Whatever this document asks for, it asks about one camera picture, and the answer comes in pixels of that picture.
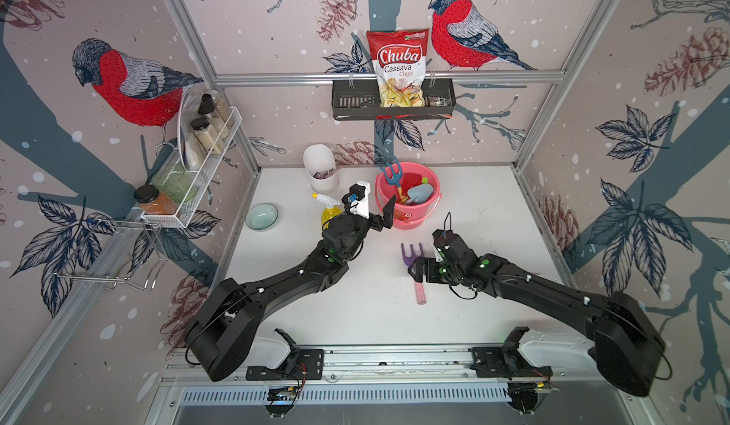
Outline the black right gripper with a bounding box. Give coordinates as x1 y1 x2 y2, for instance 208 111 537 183
404 258 462 284

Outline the purple fork pink handle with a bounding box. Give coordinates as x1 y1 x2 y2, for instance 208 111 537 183
400 244 427 305

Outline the light blue trowel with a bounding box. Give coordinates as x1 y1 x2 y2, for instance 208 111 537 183
406 177 433 205

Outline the pink plastic bucket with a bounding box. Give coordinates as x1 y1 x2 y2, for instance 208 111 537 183
374 162 442 230

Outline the blue fork yellow handle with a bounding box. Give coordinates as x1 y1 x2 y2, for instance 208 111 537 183
381 157 404 200

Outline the yellow spray bottle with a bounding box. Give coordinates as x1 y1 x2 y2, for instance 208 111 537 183
312 193 343 229

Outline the red spade wooden handle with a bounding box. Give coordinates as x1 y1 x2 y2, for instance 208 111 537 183
397 172 422 205

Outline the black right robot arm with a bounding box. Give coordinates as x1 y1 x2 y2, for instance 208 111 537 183
408 229 665 398

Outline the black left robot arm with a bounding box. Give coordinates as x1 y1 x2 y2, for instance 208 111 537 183
184 197 397 381

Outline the white paper cup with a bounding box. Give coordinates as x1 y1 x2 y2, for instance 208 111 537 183
303 144 338 194

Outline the light green bowl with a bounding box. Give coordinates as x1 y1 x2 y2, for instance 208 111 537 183
244 203 279 231

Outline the red cassava chips bag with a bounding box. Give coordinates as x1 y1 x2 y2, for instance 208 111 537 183
366 29 429 108

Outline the beige bottle black cap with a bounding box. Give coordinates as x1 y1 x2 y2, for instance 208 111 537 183
198 94 230 139
190 117 224 155

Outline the orange jar black lid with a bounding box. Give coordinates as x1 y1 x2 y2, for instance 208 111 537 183
133 185 178 215

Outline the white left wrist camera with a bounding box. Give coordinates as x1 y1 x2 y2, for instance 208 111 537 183
345 181 370 219

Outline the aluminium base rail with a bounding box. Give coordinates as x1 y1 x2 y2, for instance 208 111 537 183
154 339 609 417

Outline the black wall basket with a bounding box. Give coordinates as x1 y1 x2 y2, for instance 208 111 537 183
332 79 456 121

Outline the white wire wall shelf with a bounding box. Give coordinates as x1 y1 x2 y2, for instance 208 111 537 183
142 86 243 228

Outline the metal wire rack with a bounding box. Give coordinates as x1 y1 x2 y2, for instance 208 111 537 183
54 221 167 291

